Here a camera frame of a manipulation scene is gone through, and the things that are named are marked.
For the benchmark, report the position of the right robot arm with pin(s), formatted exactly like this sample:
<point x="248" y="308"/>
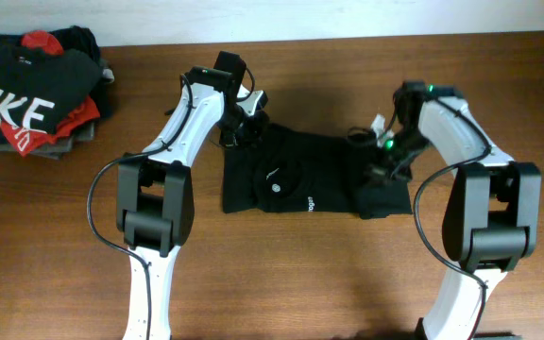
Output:
<point x="490" y="222"/>

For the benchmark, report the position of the navy folded t-shirt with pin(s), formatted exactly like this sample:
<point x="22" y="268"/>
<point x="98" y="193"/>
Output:
<point x="81" y="39"/>

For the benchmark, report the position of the red folded t-shirt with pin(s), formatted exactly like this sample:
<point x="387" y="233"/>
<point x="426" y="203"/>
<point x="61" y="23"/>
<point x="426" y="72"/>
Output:
<point x="24" y="140"/>

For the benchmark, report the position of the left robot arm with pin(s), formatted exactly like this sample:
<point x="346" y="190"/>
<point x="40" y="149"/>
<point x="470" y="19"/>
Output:
<point x="155" y="207"/>

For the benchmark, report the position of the black Sydrogen t-shirt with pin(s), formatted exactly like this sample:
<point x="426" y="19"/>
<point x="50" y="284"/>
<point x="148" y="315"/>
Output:
<point x="290" y="172"/>

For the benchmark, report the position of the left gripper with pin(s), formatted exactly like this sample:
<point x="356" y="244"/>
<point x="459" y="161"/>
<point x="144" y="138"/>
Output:
<point x="256" y="130"/>

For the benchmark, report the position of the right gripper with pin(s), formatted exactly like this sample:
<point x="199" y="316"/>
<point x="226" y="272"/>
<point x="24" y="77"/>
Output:
<point x="373" y="160"/>

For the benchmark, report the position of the grey folded t-shirt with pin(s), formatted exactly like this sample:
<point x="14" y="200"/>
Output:
<point x="60" y="148"/>

